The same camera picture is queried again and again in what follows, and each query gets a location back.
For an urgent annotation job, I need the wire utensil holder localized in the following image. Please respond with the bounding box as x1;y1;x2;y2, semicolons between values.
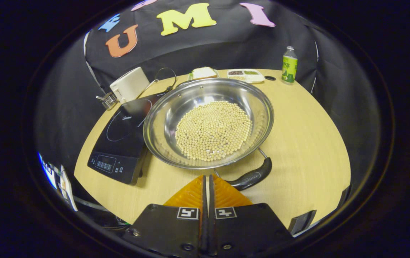
99;91;120;110

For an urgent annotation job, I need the white toaster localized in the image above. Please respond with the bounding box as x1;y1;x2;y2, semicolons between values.
110;67;151;104

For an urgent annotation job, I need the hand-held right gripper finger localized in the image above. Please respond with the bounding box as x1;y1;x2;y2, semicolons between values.
209;175;295;257
128;175;206;257

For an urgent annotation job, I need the black induction cooktop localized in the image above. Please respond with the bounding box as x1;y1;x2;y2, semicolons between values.
87;92;166;186

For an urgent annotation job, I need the white divided bean tray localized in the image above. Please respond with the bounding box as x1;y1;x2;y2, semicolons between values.
227;69;265;84

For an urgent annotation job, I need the green tea bottle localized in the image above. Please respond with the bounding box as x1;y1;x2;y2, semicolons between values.
282;46;298;83

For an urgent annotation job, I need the dark flat panel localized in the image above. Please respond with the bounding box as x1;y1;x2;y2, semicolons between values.
288;210;317;235

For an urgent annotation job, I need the white rectangular plate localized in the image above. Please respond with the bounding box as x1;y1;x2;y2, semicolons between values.
189;68;220;81

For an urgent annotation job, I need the pile of soybeans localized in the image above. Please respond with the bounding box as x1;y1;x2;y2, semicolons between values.
175;101;253;162

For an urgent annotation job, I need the white toaster cord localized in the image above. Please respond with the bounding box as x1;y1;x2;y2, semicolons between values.
139;80;159;98

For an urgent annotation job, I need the black power cable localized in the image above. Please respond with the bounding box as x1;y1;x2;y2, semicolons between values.
154;67;177;93

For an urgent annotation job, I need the stainless steel pot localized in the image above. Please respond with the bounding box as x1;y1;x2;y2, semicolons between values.
143;78;274;191

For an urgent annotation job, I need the sandwich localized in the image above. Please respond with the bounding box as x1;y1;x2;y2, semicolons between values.
192;67;218;79

